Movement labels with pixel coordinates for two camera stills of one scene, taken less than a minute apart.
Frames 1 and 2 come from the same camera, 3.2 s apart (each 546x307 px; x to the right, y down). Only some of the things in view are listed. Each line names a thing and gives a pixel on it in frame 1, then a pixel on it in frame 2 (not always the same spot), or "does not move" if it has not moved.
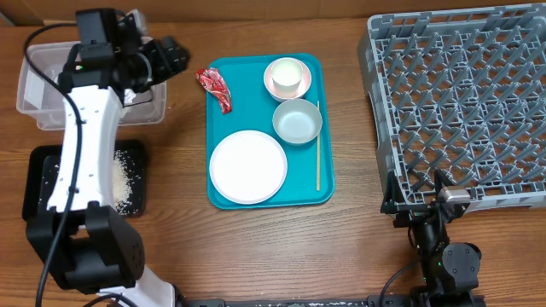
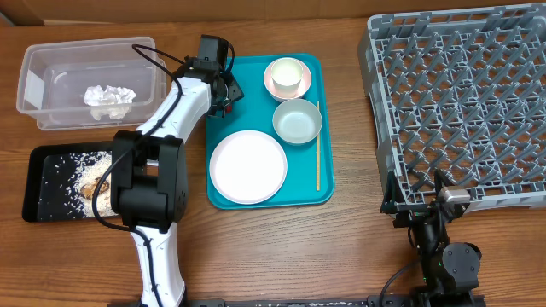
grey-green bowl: (297, 121) does not move
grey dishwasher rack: (461, 94) does not move
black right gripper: (393, 199) does not move
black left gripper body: (154, 65) → (232, 91)
